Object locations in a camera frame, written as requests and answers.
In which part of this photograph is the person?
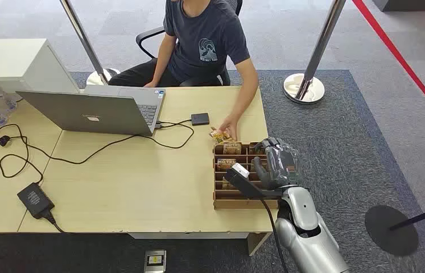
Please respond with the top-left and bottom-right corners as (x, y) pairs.
(108, 0), (260, 142)

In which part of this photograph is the wooden desk leg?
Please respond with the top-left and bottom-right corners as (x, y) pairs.
(247, 232), (273, 257)

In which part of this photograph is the white cabinet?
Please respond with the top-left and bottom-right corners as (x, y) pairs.
(0, 38), (81, 95)

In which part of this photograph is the black card reader cable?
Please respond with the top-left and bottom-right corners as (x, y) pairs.
(155, 119), (193, 129)

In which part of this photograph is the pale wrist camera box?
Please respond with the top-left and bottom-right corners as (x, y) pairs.
(224, 163), (267, 200)

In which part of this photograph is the red barrier strip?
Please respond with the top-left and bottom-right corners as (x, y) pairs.
(352, 0), (425, 131)

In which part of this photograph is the black stanchion post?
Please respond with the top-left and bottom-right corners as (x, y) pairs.
(365, 201), (425, 258)

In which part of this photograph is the black power adapter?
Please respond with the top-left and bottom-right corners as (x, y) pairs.
(16, 183), (55, 220)

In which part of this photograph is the person's left hand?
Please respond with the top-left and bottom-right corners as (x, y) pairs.
(217, 114), (240, 141)

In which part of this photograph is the black laptop charger cable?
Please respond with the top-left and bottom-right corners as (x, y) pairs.
(0, 122), (195, 185)

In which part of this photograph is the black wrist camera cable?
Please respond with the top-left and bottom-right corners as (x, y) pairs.
(259, 198), (290, 273)

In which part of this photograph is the hotel key card stack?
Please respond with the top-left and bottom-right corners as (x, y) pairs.
(209, 128), (236, 145)

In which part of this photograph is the metal floor socket box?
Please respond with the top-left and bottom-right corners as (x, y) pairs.
(143, 250), (167, 273)

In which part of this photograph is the dark furniture base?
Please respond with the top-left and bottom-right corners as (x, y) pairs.
(372, 0), (425, 12)

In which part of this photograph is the black office chair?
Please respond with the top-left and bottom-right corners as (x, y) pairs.
(135, 0), (243, 88)

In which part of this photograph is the chrome stanchion post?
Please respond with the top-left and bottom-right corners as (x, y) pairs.
(283, 0), (346, 105)
(59, 0), (121, 86)

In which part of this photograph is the black mains cable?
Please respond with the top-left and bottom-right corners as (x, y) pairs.
(42, 210), (66, 234)

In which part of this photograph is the dark grey rug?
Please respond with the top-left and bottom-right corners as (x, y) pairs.
(0, 69), (425, 273)

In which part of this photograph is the grey laptop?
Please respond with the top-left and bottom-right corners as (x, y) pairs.
(15, 84), (167, 137)

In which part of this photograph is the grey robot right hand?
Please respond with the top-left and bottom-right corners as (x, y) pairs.
(253, 137), (303, 191)

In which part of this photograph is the wooden card holder box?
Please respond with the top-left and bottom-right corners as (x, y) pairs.
(213, 141), (279, 210)

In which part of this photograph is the small black card reader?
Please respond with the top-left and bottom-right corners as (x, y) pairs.
(191, 112), (211, 126)

